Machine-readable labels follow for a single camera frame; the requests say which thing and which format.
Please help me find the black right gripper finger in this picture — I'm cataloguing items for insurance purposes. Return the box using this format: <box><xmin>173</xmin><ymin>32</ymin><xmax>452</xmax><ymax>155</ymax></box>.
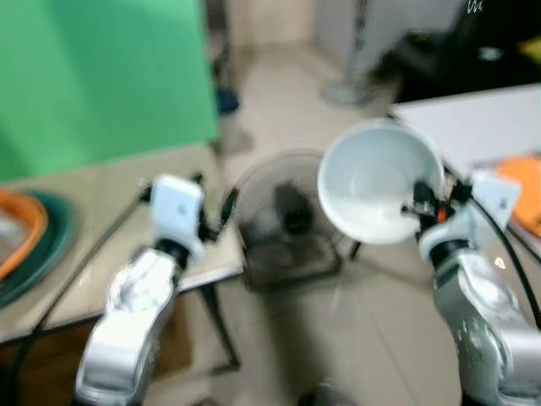
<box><xmin>402</xmin><ymin>182</ymin><xmax>434</xmax><ymax>219</ymax></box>

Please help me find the white round bowl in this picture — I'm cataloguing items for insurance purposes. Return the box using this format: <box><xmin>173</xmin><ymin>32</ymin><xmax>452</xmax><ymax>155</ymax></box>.
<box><xmin>317</xmin><ymin>118</ymin><xmax>446</xmax><ymax>246</ymax></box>

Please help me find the black floor fan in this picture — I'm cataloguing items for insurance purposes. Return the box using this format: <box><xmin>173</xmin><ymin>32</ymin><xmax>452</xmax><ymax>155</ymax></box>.
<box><xmin>230</xmin><ymin>151</ymin><xmax>343</xmax><ymax>293</ymax></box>

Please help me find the flat orange plate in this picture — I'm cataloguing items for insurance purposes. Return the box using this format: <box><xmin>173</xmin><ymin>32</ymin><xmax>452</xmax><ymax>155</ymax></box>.
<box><xmin>495</xmin><ymin>155</ymin><xmax>541</xmax><ymax>238</ymax></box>

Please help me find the blue chair seat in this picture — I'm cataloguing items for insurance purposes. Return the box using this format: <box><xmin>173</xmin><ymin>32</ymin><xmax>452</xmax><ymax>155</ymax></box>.
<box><xmin>216</xmin><ymin>87</ymin><xmax>240</xmax><ymax>117</ymax></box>

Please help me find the white table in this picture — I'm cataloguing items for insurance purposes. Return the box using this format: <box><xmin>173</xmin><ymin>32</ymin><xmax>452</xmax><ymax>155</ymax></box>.
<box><xmin>389</xmin><ymin>83</ymin><xmax>541</xmax><ymax>255</ymax></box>

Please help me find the beige wooden table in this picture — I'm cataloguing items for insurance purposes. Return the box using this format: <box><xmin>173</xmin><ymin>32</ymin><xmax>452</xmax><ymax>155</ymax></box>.
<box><xmin>0</xmin><ymin>144</ymin><xmax>246</xmax><ymax>373</ymax></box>

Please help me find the grey standing fan base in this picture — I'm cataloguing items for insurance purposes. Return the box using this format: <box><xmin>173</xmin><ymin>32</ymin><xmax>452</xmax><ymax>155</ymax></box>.
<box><xmin>321</xmin><ymin>0</ymin><xmax>377</xmax><ymax>108</ymax></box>

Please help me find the green screen backdrop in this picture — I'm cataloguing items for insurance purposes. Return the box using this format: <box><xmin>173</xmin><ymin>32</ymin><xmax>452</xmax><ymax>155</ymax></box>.
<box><xmin>0</xmin><ymin>0</ymin><xmax>221</xmax><ymax>183</ymax></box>

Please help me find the black bag pile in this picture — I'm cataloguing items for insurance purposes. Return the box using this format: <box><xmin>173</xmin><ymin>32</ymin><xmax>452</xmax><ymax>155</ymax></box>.
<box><xmin>376</xmin><ymin>0</ymin><xmax>541</xmax><ymax>102</ymax></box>

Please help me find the dark green plate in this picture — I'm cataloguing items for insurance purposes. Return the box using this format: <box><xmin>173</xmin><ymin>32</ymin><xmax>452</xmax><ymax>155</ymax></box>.
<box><xmin>0</xmin><ymin>193</ymin><xmax>75</xmax><ymax>310</ymax></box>

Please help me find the orange rimmed bowl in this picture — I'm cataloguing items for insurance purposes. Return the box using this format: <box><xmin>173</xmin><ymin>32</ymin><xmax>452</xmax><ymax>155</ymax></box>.
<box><xmin>0</xmin><ymin>188</ymin><xmax>47</xmax><ymax>280</ymax></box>

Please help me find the yellow object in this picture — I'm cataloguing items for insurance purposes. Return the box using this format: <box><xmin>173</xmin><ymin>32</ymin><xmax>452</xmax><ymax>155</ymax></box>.
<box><xmin>520</xmin><ymin>38</ymin><xmax>541</xmax><ymax>64</ymax></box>

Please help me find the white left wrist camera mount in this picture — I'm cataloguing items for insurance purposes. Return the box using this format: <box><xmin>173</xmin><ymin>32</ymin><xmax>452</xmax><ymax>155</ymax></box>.
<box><xmin>148</xmin><ymin>175</ymin><xmax>206</xmax><ymax>255</ymax></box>

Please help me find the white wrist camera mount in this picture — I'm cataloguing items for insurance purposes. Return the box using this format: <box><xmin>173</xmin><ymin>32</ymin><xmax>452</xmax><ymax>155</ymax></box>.
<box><xmin>420</xmin><ymin>169</ymin><xmax>521</xmax><ymax>267</ymax></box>
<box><xmin>148</xmin><ymin>175</ymin><xmax>206</xmax><ymax>255</ymax></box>

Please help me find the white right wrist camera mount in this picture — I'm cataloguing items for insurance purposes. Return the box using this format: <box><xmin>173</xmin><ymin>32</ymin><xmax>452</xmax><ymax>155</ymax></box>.
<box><xmin>420</xmin><ymin>169</ymin><xmax>521</xmax><ymax>267</ymax></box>

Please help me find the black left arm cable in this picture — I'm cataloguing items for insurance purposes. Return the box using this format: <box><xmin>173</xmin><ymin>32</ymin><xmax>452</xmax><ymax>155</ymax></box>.
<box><xmin>0</xmin><ymin>179</ymin><xmax>153</xmax><ymax>398</ymax></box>

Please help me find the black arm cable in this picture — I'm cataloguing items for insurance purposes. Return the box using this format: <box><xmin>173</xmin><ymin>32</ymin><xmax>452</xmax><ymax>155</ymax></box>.
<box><xmin>463</xmin><ymin>190</ymin><xmax>541</xmax><ymax>331</ymax></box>
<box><xmin>0</xmin><ymin>179</ymin><xmax>153</xmax><ymax>398</ymax></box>

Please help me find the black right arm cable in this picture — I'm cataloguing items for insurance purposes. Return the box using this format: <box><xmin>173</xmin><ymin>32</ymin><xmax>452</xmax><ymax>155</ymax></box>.
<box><xmin>463</xmin><ymin>190</ymin><xmax>541</xmax><ymax>331</ymax></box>

